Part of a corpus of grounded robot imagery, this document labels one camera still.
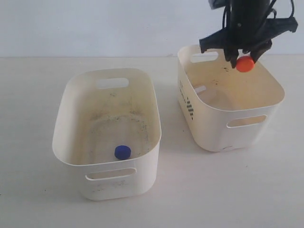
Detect clear bottle blue cap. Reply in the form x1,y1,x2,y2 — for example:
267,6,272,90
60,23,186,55
114,145,132,160

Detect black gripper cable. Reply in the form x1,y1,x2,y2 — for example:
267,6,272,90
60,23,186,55
222,0,295,31

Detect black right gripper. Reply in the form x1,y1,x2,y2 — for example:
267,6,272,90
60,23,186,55
199,0,298,67

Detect clear bottle orange cap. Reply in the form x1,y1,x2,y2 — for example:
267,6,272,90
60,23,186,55
236,56,255,73

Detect white plastic bin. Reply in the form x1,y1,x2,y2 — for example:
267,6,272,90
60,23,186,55
52,68,162,200
178,45,285,152

